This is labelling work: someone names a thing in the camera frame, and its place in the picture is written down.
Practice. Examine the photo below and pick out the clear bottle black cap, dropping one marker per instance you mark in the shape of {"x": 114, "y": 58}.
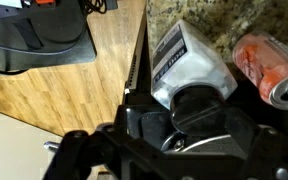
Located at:
{"x": 191, "y": 80}

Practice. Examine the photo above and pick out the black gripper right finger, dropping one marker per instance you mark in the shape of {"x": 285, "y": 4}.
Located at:
{"x": 266, "y": 149}

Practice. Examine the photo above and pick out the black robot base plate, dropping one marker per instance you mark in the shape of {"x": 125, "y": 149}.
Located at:
{"x": 43, "y": 33}

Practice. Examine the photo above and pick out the red soda can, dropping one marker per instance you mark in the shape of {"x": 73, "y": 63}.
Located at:
{"x": 263, "y": 59}

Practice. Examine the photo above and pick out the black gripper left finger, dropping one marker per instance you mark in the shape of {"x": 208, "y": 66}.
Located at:
{"x": 129, "y": 148}

